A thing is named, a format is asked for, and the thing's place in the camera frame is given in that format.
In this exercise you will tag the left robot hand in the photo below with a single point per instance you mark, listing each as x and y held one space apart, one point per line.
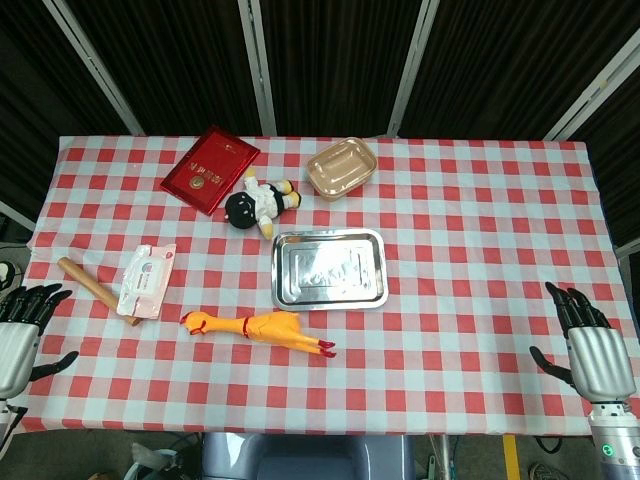
17 345

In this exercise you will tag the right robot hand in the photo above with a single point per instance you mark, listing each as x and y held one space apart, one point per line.
597 355

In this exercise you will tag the yellow rubber chicken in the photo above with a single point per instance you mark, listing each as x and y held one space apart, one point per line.
270 327

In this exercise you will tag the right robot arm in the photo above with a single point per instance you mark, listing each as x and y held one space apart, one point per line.
615 440

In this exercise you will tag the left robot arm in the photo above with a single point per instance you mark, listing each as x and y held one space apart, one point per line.
4 407

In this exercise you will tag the red white checkered tablecloth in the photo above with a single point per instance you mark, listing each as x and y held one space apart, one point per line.
450 225

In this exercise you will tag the stainless steel tray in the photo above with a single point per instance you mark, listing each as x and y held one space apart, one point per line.
330 270

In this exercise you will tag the wooden rolling pin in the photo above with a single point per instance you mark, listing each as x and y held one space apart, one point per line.
85 280

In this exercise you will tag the pink wet wipes pack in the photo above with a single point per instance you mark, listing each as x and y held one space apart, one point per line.
145 280

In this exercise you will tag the metal table leg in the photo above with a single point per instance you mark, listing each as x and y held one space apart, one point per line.
440 457

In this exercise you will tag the red booklet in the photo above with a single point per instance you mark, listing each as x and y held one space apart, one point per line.
210 170

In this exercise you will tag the black-haired plush doll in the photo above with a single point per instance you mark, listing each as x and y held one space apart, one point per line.
260 200

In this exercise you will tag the grey robot torso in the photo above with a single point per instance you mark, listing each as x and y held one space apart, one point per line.
300 457

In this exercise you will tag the beige plastic container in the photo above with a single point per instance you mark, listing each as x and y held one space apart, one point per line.
340 170

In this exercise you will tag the white frame post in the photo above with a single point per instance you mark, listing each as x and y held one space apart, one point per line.
414 65
15 215
630 250
95 67
257 65
595 100

